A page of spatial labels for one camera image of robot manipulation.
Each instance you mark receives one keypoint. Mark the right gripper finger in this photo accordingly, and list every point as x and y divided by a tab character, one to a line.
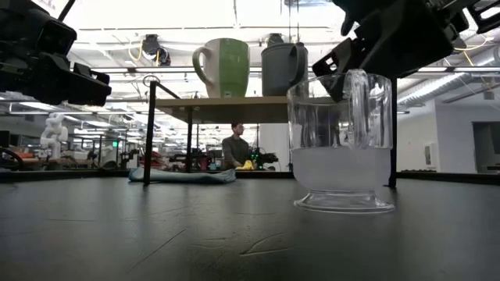
371	62

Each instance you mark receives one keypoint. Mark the grey mug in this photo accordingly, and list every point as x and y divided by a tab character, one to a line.
279	70

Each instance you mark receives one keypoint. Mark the clear plastic cup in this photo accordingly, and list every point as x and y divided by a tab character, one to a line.
340	171

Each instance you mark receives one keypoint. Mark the green and white mug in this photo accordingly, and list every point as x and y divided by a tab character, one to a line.
232	66

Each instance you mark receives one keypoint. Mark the black background robot arm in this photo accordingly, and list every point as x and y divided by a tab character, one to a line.
265	158

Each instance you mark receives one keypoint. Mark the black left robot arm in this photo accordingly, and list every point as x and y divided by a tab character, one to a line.
15	23

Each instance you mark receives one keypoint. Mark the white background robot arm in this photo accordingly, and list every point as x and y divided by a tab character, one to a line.
54	134

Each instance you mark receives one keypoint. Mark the wooden shelf with black legs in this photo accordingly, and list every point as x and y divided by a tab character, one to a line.
234	109

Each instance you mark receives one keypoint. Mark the person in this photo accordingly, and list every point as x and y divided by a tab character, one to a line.
234	150

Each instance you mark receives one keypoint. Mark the yellow cloth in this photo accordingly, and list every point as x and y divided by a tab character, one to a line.
245	166

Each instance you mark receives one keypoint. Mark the blue cloth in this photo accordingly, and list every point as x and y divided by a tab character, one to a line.
183	176

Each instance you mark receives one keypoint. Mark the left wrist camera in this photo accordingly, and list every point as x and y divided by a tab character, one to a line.
56	37

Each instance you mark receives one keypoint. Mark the silver ventilation duct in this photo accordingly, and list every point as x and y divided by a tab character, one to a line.
441	87

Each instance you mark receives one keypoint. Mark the white wall box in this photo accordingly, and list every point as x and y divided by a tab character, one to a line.
431	154

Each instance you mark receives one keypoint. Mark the black aluminium table frame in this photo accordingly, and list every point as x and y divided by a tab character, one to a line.
449	177

